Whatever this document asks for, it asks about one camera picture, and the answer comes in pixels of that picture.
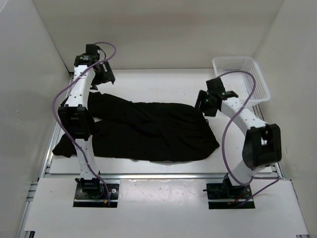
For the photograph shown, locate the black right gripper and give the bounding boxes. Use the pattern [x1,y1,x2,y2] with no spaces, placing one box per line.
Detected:
[194,90,218,118]

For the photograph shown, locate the black trousers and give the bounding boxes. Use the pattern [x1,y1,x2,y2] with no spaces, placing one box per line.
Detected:
[52,91,220,166]

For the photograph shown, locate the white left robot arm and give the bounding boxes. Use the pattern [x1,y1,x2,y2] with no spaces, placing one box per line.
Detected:
[52,43,115,204]

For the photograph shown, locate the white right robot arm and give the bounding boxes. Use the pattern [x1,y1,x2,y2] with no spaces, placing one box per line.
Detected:
[195,77,282,198]

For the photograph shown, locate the white perforated plastic basket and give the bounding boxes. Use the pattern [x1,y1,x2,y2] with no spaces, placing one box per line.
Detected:
[212,56,270,107]

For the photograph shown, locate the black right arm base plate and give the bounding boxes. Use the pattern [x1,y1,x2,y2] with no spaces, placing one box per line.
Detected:
[203,183,255,210]

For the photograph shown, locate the aluminium right side rail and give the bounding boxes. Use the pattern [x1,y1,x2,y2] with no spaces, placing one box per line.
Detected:
[247,105,283,179]

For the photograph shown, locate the aluminium rail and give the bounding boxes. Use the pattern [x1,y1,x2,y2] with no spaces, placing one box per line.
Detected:
[37,71,76,179]
[44,172,278,179]
[247,105,283,179]

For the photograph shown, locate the aluminium left side rail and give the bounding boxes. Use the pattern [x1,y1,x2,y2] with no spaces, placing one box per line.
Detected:
[37,71,76,179]

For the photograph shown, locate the aluminium front rail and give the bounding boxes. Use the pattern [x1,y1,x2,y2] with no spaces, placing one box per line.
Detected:
[44,172,278,179]

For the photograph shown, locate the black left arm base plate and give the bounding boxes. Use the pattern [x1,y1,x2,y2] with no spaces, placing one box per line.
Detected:
[73,178,120,208]

